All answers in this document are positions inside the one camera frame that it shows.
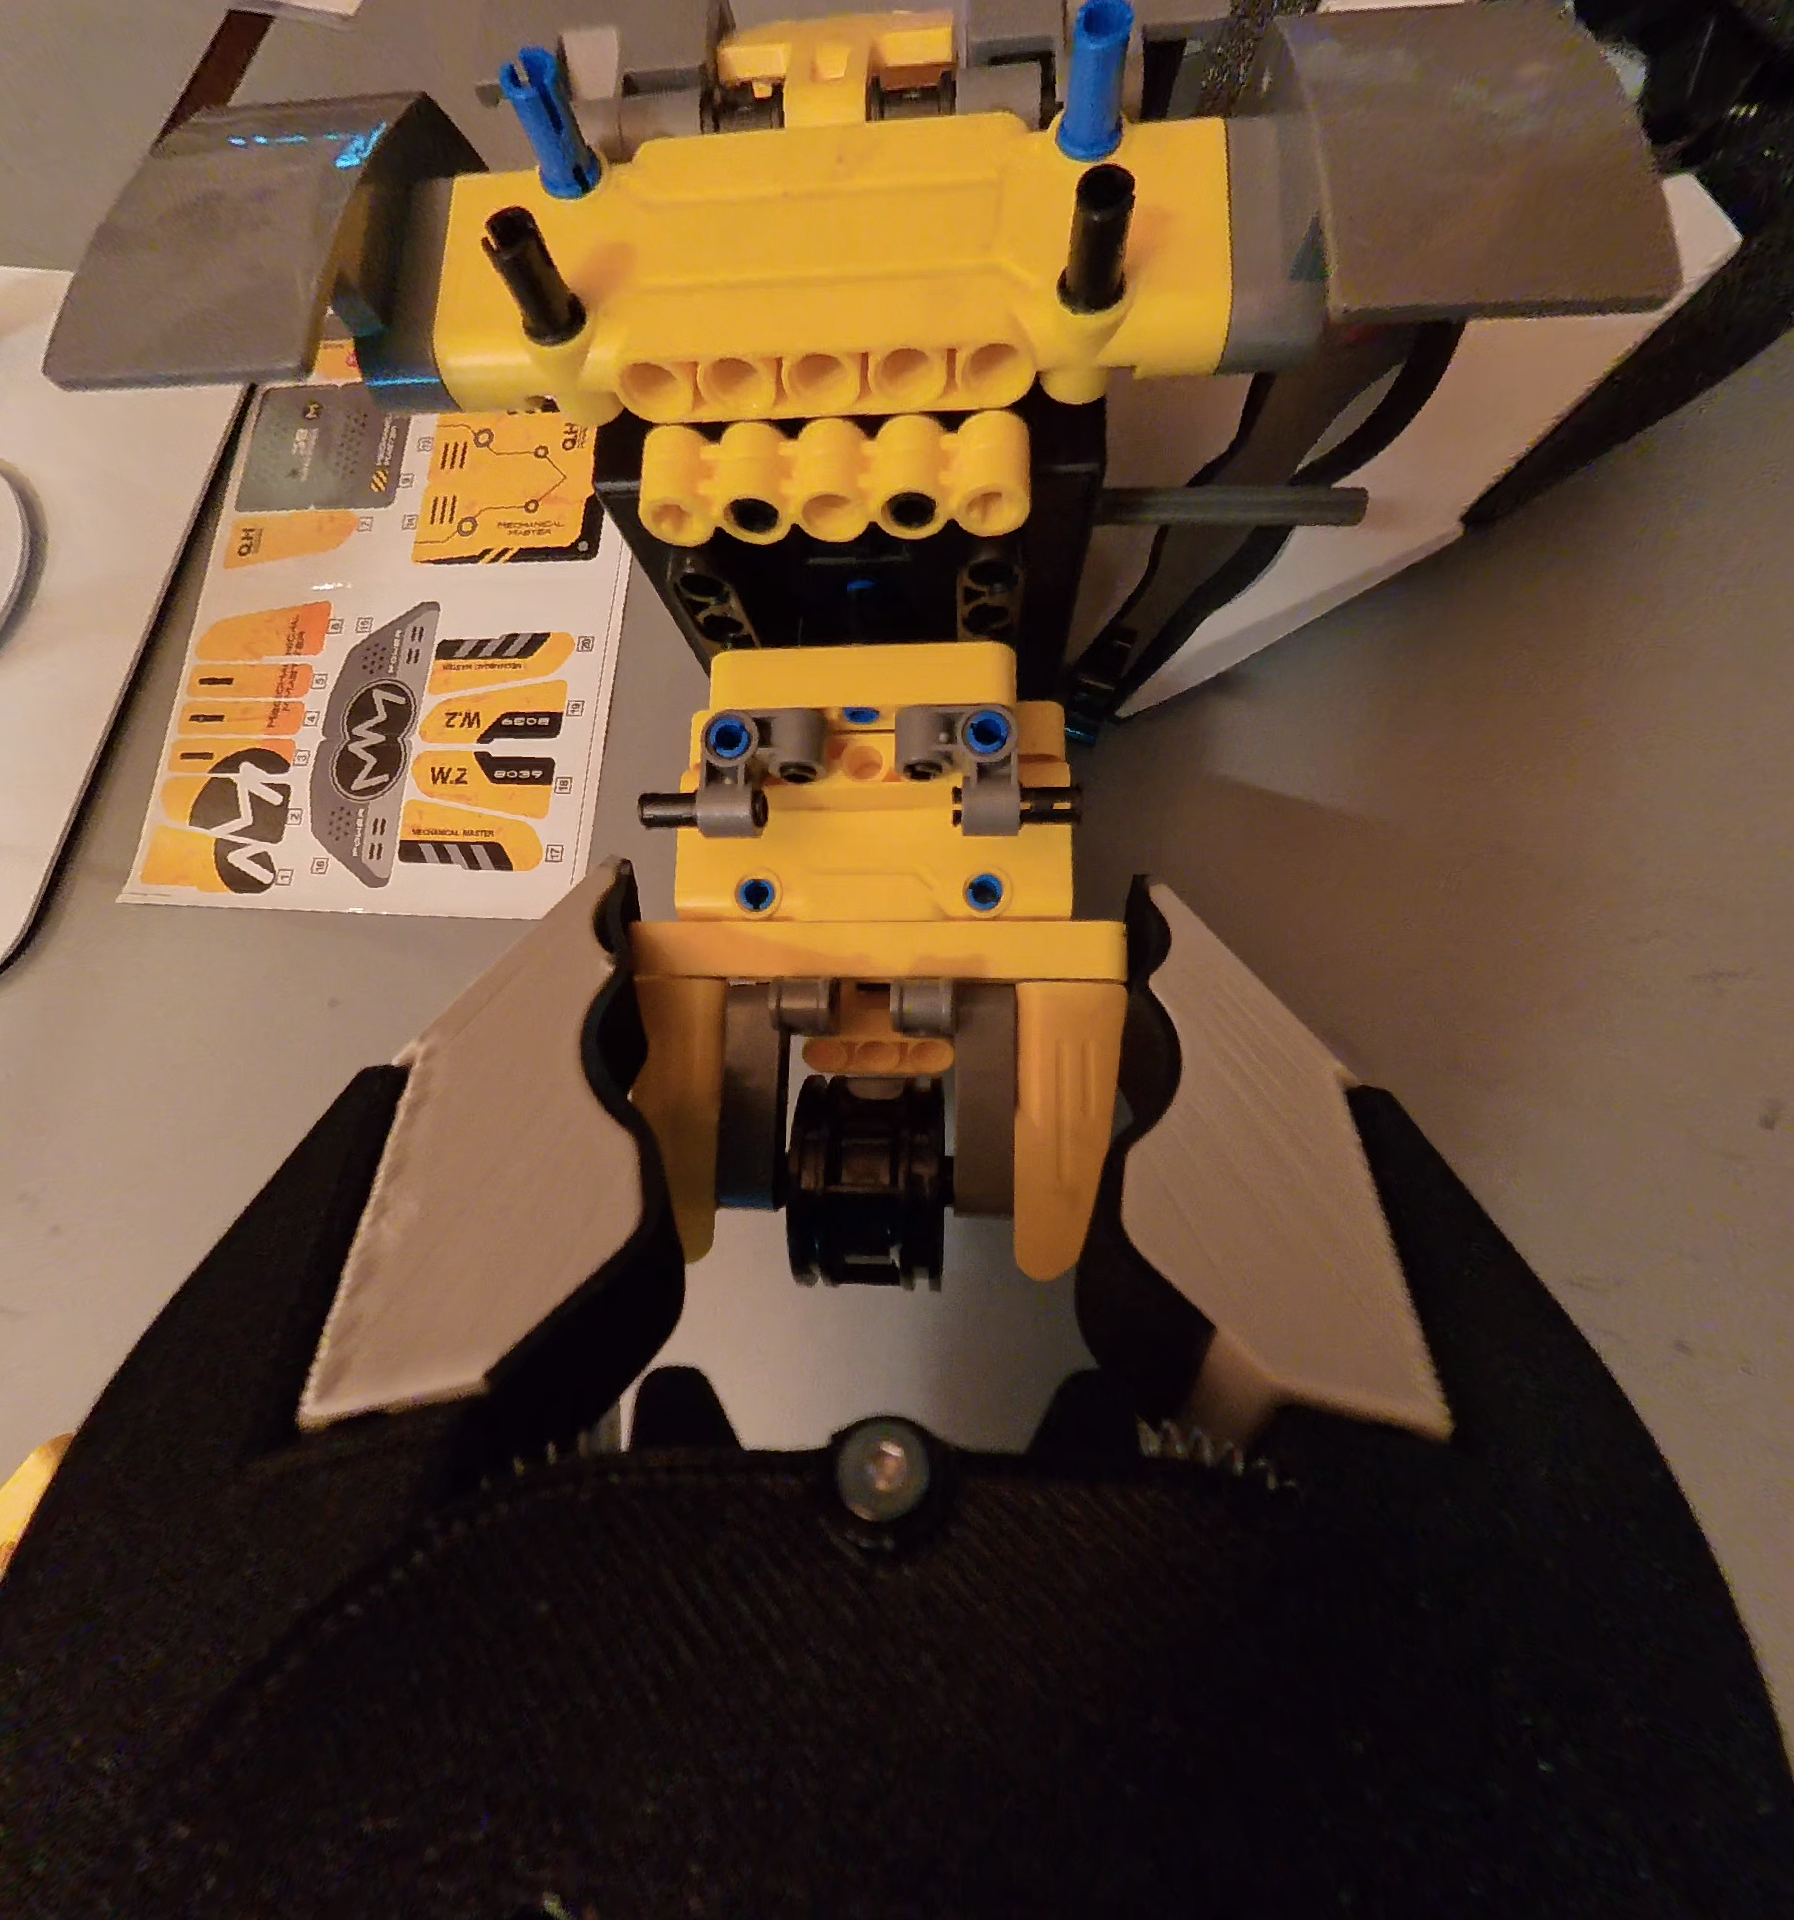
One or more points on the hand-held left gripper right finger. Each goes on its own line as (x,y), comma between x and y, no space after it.
(1272,1200)

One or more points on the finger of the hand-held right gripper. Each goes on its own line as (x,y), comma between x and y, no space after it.
(1338,405)
(1557,390)

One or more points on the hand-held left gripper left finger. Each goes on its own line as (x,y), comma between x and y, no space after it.
(492,1200)

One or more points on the dark grey axle rod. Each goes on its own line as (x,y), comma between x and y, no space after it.
(1258,509)

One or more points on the yellow building block vehicle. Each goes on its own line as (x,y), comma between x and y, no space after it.
(837,225)

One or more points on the yellow grey sticker sheet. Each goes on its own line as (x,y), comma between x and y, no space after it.
(387,751)

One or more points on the small yellow block piece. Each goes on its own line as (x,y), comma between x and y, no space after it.
(28,1500)

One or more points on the white stand base board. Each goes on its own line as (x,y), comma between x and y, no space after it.
(87,720)

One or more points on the white printed paper sheet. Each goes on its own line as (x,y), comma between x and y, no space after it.
(296,11)

